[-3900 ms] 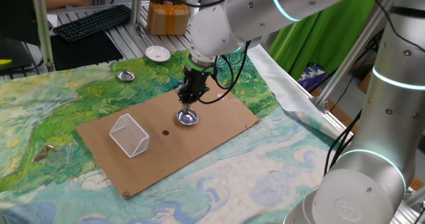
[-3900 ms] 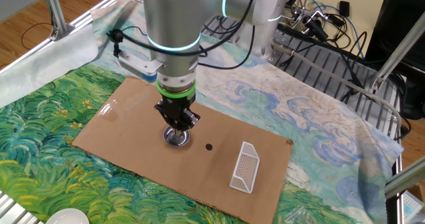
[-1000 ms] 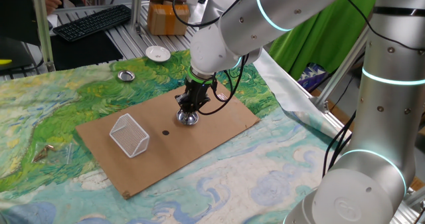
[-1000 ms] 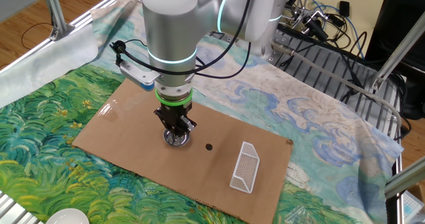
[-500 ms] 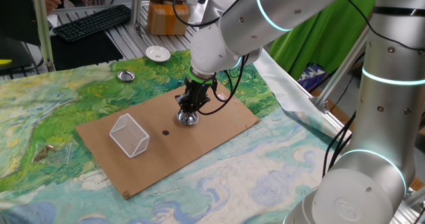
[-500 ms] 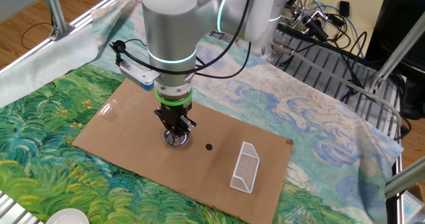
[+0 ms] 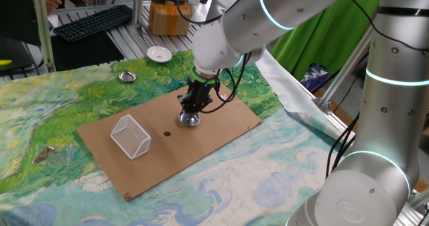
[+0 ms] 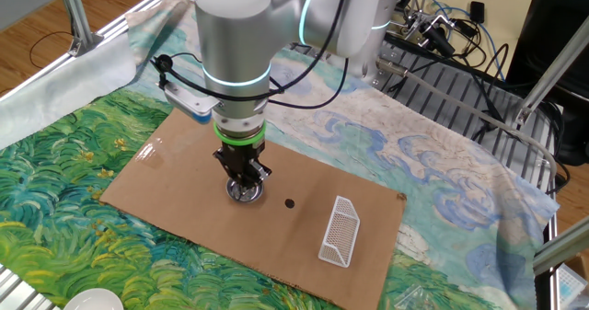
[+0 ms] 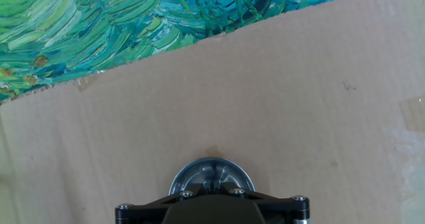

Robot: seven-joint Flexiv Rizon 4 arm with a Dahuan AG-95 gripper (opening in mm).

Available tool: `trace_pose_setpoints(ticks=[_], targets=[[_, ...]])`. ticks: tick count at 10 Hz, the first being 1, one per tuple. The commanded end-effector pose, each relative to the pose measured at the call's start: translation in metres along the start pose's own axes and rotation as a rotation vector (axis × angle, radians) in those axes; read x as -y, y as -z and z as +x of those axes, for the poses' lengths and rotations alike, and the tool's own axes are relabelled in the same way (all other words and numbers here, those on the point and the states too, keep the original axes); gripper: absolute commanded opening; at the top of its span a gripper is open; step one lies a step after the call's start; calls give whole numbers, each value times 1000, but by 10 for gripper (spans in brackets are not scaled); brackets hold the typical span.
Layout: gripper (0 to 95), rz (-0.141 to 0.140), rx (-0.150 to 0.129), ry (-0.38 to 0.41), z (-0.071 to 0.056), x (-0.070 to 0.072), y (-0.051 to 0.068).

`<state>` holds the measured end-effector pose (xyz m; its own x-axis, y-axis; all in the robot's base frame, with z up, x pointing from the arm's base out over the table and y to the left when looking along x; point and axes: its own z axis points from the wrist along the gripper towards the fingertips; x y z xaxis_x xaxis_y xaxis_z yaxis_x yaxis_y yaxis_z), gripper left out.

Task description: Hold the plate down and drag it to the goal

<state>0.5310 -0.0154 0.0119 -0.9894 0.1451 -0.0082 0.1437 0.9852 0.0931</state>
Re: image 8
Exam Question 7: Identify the black camera on clamp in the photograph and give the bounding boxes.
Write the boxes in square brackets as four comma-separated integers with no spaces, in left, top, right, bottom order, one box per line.
[398,0,464,59]

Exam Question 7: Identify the black computer case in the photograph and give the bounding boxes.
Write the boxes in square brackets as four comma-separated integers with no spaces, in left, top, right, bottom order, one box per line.
[504,0,589,166]

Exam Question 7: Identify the painted landscape tablecloth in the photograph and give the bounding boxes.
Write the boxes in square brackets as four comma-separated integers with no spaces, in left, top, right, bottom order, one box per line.
[0,0,560,310]

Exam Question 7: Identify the green gripper mounting ring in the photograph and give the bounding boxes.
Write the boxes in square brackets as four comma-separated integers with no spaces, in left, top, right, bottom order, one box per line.
[213,120,268,147]

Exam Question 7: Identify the brown cardboard sheet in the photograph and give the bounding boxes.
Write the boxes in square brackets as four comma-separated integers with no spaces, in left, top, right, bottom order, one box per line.
[99,107,408,310]

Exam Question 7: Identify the white mesh goal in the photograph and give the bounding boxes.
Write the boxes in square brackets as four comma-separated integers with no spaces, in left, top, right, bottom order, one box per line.
[317,194,362,270]

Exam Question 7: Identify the clear bag of screws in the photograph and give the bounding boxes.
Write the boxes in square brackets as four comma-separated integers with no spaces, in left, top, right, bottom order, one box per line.
[393,284,432,310]

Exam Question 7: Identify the thin black floor cable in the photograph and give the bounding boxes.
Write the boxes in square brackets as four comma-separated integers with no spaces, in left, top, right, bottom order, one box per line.
[29,29,75,70]

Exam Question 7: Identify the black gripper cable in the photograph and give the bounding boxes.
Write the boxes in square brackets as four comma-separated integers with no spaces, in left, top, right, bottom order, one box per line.
[268,56,351,111]

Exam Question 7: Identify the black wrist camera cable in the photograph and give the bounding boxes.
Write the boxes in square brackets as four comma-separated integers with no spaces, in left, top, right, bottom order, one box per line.
[149,0,353,104]

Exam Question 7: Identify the black power adapter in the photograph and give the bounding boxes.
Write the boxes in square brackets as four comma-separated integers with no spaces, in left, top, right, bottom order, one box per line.
[468,0,487,24]

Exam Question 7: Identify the clear tape patch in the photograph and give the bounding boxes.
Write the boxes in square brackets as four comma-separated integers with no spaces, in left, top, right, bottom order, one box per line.
[134,136,169,169]

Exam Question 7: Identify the blue cable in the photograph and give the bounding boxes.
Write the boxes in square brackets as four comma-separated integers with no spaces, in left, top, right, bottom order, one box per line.
[422,0,507,82]

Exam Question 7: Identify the aluminium frame strut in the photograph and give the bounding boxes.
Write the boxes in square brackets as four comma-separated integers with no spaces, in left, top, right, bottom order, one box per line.
[532,216,589,277]
[512,14,589,128]

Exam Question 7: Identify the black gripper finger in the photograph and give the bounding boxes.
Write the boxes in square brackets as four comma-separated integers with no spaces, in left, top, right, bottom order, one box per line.
[242,161,272,192]
[213,147,245,192]

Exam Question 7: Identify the black table cables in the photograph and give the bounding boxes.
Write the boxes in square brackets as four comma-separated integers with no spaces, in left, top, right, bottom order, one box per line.
[385,24,572,196]

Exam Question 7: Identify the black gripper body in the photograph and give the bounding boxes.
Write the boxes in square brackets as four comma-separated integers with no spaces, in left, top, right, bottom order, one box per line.
[223,142,266,180]

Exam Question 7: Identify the aluminium strut with foot bracket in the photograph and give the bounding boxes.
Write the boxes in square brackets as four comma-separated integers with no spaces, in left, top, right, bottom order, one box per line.
[54,0,105,57]

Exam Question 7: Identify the clear plastic parts box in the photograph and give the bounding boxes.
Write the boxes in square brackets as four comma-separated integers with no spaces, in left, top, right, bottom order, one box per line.
[554,262,589,310]

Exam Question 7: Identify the round stainless steel plate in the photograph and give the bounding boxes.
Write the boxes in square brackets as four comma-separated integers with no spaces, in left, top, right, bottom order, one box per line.
[225,178,265,205]

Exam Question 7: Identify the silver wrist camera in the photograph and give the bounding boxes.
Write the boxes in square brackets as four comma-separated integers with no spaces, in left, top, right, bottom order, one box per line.
[157,78,223,125]

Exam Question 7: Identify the grey corrugated hose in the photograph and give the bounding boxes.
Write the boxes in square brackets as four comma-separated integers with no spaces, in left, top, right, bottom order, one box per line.
[375,56,559,194]

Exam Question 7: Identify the white bowl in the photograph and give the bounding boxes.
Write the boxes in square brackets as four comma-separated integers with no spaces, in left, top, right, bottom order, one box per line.
[62,287,124,310]

